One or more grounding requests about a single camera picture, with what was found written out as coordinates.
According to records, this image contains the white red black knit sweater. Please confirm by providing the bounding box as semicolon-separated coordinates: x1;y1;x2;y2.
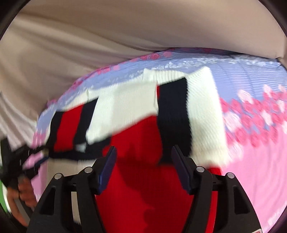
46;66;232;233

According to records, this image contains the person's left hand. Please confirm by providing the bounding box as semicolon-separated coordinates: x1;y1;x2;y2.
6;177;37;227

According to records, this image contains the green cloth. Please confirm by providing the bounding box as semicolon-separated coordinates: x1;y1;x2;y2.
0;182;11;213

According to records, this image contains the beige curtain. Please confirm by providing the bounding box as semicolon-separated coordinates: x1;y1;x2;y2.
1;1;286;145

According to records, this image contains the pink floral bed sheet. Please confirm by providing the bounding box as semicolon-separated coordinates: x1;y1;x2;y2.
32;49;286;232

